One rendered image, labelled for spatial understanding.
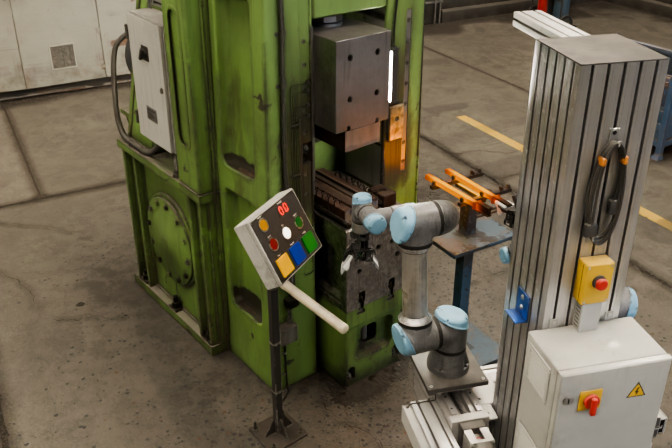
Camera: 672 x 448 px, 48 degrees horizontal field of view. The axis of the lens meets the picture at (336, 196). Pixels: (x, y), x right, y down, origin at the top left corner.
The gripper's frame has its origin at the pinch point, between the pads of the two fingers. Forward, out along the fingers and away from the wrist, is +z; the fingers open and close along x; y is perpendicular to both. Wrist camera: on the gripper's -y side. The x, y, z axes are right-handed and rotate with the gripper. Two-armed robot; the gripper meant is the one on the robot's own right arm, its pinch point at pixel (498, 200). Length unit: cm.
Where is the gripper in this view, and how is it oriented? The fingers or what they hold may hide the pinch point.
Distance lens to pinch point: 360.1
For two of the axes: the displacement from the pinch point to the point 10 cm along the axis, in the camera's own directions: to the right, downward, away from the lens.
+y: 0.0, 8.9, 4.5
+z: -5.0, -3.9, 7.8
